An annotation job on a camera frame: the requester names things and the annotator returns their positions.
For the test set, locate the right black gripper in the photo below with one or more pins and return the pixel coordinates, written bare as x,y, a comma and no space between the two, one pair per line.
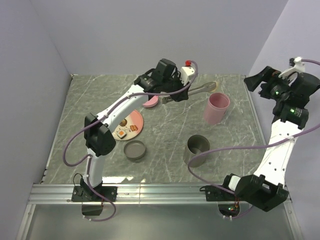
252,82

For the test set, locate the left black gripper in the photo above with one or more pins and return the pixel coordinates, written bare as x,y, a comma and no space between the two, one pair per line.
181,96

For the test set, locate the metal serving tongs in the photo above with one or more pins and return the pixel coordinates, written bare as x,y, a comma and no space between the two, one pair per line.
205,88

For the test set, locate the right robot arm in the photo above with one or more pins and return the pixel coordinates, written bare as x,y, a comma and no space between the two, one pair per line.
265,188

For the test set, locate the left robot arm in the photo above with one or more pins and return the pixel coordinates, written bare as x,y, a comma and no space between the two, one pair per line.
99,128

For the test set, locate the pink round lid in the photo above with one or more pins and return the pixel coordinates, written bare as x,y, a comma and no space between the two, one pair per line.
152,102

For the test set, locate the pink cylindrical container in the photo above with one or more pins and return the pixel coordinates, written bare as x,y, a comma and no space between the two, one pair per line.
216,108

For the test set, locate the small orange sausage pieces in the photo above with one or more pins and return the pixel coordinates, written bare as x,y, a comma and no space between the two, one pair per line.
133,128

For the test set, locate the pink and cream plate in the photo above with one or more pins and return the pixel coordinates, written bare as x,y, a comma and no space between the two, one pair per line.
134,118

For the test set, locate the grey cylindrical container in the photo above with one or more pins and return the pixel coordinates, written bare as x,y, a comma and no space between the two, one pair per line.
195,145

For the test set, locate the brown mushroom food piece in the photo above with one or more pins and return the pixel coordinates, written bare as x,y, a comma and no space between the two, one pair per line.
123,123

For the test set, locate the orange topped sushi piece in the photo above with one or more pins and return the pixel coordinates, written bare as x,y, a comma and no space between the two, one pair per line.
121,134

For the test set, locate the grey round lid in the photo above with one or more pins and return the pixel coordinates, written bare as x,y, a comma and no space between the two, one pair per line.
134,150

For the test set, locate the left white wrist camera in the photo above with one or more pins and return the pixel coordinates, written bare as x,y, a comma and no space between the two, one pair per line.
187,72

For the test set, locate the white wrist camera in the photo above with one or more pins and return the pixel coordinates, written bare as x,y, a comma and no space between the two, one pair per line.
296,66
187,72

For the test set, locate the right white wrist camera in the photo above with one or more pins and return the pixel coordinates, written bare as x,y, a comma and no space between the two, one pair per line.
296,66

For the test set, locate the aluminium mounting rail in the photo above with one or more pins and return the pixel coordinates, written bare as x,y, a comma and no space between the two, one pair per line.
126,194

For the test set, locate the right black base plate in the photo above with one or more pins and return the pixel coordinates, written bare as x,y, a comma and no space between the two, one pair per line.
214,194

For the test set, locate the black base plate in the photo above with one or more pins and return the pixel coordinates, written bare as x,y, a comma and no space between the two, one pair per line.
105,193
214,194

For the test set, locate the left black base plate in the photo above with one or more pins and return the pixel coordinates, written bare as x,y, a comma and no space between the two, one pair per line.
105,193

